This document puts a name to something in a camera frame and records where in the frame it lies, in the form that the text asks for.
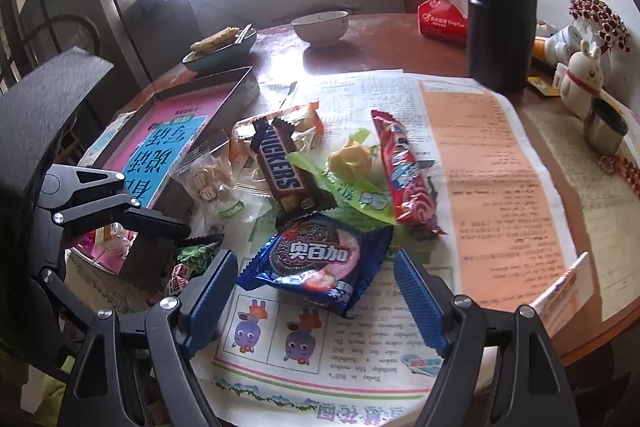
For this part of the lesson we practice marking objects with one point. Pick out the steel cup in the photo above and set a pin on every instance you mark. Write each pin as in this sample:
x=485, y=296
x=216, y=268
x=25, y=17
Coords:
x=604, y=127

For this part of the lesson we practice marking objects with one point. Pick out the clear cracker snack packet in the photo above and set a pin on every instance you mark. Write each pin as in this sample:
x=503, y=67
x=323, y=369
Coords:
x=207, y=176

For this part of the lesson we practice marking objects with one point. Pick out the chopsticks on plate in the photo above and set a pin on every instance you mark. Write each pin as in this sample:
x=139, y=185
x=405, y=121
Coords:
x=242, y=34

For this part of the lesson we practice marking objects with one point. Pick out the small wrapped candies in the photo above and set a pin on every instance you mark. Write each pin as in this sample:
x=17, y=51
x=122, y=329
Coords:
x=192, y=261

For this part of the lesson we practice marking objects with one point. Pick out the white ceramic bowl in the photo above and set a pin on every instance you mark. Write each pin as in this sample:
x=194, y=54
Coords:
x=321, y=29

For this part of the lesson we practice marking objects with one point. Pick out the orange clear snack packet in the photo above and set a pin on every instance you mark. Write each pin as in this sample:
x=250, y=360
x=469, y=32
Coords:
x=301, y=122

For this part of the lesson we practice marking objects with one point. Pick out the beige handwritten paper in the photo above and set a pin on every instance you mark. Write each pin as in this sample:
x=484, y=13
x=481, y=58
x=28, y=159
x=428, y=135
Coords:
x=609, y=206

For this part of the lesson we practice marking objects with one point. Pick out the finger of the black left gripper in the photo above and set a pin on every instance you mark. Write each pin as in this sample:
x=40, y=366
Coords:
x=197, y=241
x=76, y=200

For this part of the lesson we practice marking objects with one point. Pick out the pink blue booklet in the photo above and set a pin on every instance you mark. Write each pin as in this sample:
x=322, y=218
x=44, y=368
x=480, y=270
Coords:
x=151, y=141

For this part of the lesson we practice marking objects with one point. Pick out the yellow small packet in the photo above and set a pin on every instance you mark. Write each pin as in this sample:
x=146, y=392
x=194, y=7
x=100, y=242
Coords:
x=543, y=87

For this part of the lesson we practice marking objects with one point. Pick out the green clear snack packet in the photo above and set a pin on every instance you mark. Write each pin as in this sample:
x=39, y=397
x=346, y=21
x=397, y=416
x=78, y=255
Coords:
x=351, y=176

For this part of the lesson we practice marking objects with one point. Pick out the red long snack packet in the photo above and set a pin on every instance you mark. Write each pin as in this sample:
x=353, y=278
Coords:
x=413, y=196

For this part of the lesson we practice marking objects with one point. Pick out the teal plate with food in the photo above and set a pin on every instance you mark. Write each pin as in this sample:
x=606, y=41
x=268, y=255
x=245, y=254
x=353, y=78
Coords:
x=222, y=56

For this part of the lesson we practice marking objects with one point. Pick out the white rabbit figurine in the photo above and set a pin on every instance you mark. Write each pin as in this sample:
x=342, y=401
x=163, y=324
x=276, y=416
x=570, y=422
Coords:
x=582, y=81

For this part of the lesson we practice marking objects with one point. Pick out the dark grey refrigerator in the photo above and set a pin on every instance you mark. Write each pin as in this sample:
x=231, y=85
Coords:
x=141, y=38

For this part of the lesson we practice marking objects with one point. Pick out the blue Oreo cookie packet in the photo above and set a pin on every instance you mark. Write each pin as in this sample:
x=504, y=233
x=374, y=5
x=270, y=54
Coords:
x=321, y=259

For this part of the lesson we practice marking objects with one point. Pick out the red white flower bouquet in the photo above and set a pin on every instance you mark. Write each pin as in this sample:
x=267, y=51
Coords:
x=598, y=21

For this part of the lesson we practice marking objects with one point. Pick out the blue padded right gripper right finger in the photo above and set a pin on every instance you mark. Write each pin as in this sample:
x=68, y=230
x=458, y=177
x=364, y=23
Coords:
x=529, y=387

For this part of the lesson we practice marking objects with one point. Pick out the white orange medicine bottle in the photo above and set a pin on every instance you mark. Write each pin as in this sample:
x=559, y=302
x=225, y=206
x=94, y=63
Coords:
x=558, y=48

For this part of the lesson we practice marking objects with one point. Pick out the brown Snickers bar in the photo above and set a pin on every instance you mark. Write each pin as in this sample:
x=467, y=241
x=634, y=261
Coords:
x=272, y=142

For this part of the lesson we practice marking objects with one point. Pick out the dark rectangular tray box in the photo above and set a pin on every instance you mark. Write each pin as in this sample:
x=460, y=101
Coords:
x=173, y=200

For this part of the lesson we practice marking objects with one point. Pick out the red tissue pack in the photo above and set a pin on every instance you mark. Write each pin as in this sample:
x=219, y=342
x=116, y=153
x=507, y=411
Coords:
x=445, y=20

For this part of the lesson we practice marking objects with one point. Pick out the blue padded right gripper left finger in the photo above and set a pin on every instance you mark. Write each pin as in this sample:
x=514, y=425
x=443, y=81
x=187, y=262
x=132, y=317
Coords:
x=106, y=383

